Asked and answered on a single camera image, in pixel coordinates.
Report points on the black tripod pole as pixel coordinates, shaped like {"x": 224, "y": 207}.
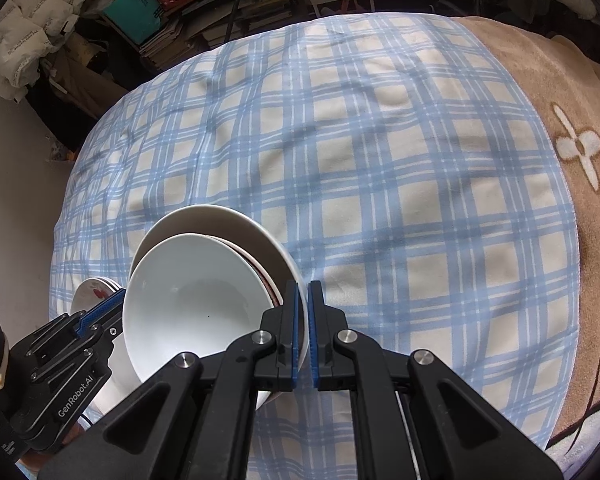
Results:
{"x": 236, "y": 5}

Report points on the flat pile of books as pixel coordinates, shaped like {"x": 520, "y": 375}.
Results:
{"x": 260, "y": 15}

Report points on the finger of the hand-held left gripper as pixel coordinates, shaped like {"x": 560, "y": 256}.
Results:
{"x": 97, "y": 312}

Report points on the brown blanket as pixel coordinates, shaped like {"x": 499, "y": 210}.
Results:
{"x": 595, "y": 260}

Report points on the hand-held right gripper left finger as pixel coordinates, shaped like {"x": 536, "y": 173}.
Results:
{"x": 290, "y": 340}

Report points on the tall stack of books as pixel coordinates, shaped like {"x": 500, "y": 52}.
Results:
{"x": 165, "y": 42}

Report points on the plain white bowl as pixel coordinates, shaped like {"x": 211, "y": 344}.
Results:
{"x": 215, "y": 220}

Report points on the blue plaid cloth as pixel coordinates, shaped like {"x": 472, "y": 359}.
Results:
{"x": 380, "y": 210}

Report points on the white puffer jacket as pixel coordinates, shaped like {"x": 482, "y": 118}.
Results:
{"x": 20, "y": 40}

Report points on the large red patterned bowl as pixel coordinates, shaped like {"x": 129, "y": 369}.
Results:
{"x": 190, "y": 300}

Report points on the white cherry print plate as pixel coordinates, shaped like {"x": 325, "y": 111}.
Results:
{"x": 116, "y": 284}
{"x": 91, "y": 294}
{"x": 121, "y": 288}

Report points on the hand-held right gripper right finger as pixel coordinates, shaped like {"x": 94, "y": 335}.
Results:
{"x": 314, "y": 340}

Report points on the small red patterned bowl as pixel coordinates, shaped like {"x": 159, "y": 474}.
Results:
{"x": 271, "y": 287}

